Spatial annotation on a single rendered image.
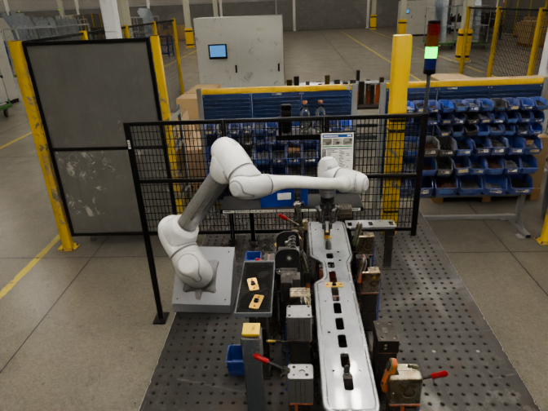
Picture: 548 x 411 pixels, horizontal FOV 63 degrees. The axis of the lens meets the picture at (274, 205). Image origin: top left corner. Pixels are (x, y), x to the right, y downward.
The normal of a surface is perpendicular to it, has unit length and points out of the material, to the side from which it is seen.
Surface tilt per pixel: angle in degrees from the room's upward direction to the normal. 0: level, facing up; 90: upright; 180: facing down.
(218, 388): 0
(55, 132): 91
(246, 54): 90
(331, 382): 0
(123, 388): 0
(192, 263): 50
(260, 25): 90
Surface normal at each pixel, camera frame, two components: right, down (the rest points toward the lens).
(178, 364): -0.04, -0.91
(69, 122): -0.07, 0.43
